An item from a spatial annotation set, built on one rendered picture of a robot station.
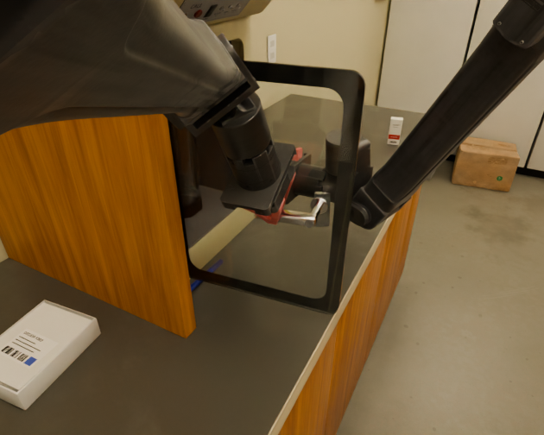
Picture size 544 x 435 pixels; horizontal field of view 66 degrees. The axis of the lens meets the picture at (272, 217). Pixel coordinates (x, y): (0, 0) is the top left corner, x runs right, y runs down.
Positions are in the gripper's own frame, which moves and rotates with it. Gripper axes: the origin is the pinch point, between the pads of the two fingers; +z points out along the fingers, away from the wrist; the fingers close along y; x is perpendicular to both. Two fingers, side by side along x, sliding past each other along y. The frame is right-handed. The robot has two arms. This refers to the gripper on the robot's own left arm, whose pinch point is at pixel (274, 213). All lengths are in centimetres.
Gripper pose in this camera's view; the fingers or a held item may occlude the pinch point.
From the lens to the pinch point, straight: 58.3
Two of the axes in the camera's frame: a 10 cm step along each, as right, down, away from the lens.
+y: -3.5, 8.2, -4.6
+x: 9.1, 1.8, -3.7
